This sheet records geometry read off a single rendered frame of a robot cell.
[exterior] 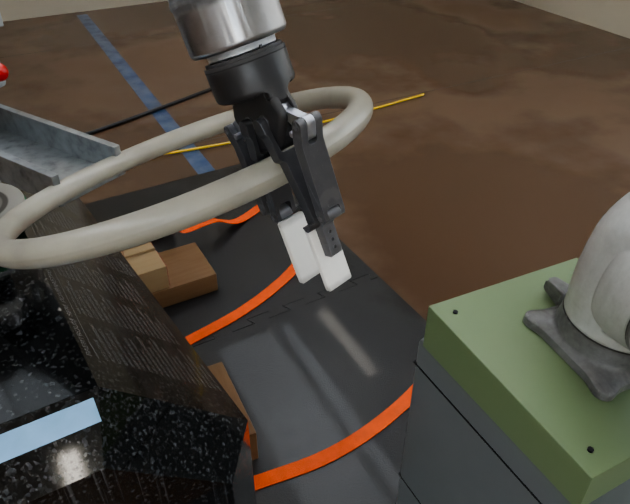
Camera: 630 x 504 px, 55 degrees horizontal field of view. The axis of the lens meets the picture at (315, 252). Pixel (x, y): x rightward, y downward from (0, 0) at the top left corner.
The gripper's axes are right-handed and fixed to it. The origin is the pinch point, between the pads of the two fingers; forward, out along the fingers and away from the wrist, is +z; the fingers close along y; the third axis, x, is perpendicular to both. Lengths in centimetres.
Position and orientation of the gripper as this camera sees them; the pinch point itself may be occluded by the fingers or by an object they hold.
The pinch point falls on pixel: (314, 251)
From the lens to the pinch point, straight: 61.1
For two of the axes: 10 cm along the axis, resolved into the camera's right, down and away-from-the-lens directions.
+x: -7.4, 4.7, -4.7
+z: 3.2, 8.7, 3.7
